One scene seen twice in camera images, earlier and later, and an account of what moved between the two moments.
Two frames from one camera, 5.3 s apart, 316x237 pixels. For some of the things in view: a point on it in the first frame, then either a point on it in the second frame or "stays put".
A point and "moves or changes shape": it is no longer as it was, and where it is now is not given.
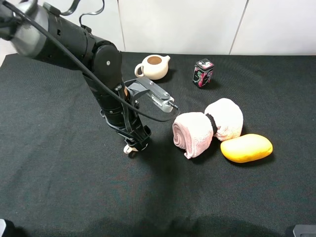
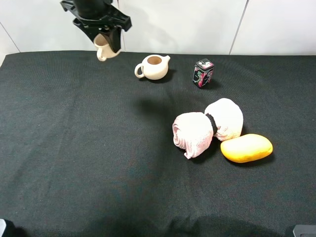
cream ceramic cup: (127, 149) moves or changes shape
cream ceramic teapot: (154, 66) stays put
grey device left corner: (3, 225) stays put
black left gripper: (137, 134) → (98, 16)
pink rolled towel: (193, 132) stays put
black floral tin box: (203, 73) stays put
